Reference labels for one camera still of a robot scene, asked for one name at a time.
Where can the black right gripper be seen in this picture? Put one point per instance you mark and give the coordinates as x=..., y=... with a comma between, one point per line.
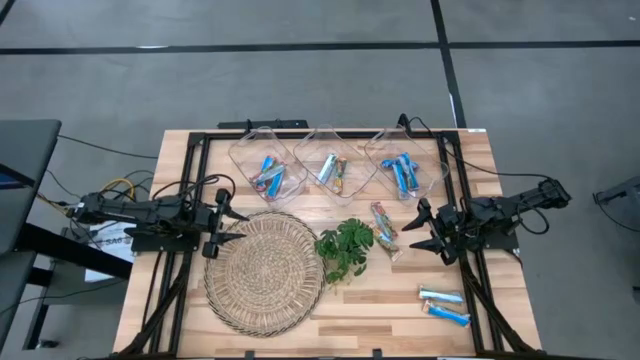
x=450, y=225

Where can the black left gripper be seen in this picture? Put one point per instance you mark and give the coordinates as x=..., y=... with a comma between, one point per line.
x=215, y=220

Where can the white and blue granola bar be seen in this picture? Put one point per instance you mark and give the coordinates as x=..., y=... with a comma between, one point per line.
x=328, y=168

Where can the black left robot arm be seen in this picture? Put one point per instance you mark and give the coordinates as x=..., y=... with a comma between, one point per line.
x=140, y=210

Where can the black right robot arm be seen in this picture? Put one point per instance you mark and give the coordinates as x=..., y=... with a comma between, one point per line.
x=500, y=210

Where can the orange and green granola bar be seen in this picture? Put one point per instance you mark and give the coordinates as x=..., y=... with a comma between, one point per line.
x=390, y=247

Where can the round woven wicker mat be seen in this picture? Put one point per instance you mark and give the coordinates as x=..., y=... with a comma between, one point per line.
x=265, y=275

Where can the clear plastic container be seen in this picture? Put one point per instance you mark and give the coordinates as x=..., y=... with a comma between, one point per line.
x=245, y=150
x=395, y=142
x=320, y=145

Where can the green leafy plant sprig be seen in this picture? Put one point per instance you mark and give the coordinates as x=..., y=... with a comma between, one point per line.
x=347, y=245

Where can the black power strip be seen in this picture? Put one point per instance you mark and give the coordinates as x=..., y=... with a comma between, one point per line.
x=270, y=124

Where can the white printed paper sheet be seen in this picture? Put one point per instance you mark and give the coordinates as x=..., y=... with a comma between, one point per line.
x=112, y=242

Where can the grey stand base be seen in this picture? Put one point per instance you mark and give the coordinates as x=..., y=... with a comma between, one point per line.
x=622, y=190

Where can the grey desk top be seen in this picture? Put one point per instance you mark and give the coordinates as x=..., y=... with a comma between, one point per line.
x=25, y=150

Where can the grey desk panel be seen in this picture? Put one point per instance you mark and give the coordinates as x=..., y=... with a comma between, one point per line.
x=12, y=285

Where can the black aluminium table frame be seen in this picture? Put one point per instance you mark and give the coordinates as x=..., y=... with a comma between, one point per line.
x=197, y=140

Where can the black clamp post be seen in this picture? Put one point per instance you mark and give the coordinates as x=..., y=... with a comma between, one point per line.
x=248, y=125

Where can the black desk leg frame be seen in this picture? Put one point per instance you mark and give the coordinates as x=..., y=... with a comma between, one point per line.
x=75, y=250

